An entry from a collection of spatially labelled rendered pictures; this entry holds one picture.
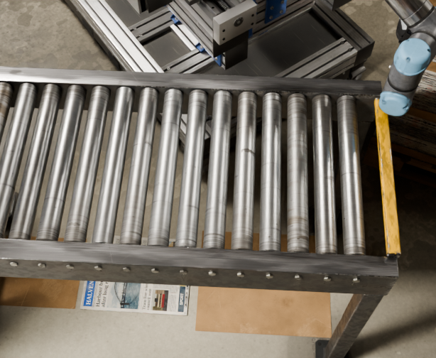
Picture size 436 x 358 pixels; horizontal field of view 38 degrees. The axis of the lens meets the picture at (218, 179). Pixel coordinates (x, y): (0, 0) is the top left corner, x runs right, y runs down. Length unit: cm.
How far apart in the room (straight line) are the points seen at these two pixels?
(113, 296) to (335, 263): 104
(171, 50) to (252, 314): 106
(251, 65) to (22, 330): 127
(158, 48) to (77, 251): 126
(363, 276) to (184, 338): 92
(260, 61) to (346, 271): 125
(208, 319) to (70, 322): 47
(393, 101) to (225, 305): 101
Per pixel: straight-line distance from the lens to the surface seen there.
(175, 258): 146
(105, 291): 231
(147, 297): 228
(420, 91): 215
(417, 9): 161
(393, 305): 233
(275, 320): 225
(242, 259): 145
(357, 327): 184
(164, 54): 256
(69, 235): 152
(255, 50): 256
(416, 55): 153
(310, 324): 226
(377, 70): 284
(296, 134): 162
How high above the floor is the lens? 214
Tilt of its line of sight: 60 degrees down
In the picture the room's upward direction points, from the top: 1 degrees counter-clockwise
